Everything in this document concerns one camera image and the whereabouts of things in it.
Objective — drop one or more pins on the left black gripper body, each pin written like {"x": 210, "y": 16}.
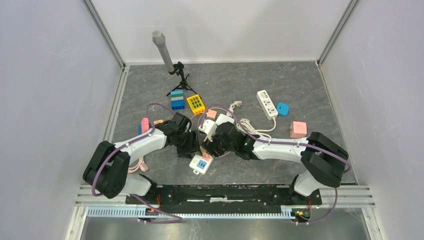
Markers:
{"x": 185, "y": 144}

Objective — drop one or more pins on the large white power strip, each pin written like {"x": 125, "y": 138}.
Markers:
{"x": 201, "y": 162}

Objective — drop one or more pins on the blue green stacked block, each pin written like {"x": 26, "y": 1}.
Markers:
{"x": 177, "y": 100}

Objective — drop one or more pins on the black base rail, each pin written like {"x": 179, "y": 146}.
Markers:
{"x": 227, "y": 198}

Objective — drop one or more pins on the pink plug on blue cube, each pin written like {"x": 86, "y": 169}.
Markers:
{"x": 144, "y": 125}

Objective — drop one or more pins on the yellow grid block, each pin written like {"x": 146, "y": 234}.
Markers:
{"x": 196, "y": 104}

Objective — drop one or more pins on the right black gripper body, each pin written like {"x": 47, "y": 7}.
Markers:
{"x": 218, "y": 146}

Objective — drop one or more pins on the pink round socket with cable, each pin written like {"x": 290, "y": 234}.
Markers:
{"x": 139, "y": 166}

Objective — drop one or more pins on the white charger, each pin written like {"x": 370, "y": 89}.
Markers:
{"x": 208, "y": 127}

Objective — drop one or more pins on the blue cube adapter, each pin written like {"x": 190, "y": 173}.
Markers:
{"x": 139, "y": 129}

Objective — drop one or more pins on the grey microphone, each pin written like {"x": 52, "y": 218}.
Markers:
{"x": 158, "y": 38}

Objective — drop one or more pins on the wooden tan cube adapter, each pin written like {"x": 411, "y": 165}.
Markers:
{"x": 160, "y": 121}

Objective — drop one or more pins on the blue plug adapter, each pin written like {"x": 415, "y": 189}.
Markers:
{"x": 282, "y": 109}

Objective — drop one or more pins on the pink cube socket adapter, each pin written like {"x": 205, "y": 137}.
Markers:
{"x": 298, "y": 129}

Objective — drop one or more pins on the black microphone tripod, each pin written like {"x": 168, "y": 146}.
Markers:
{"x": 178, "y": 69}

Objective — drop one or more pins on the pink USB charger plug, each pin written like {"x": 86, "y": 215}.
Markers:
{"x": 211, "y": 114}

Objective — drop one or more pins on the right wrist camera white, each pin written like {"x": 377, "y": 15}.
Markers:
{"x": 222, "y": 118}

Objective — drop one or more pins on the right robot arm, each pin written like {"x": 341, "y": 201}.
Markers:
{"x": 324, "y": 160}

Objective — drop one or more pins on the small white USB power strip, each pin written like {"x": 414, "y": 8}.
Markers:
{"x": 266, "y": 104}

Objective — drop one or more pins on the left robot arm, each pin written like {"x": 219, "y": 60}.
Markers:
{"x": 107, "y": 170}

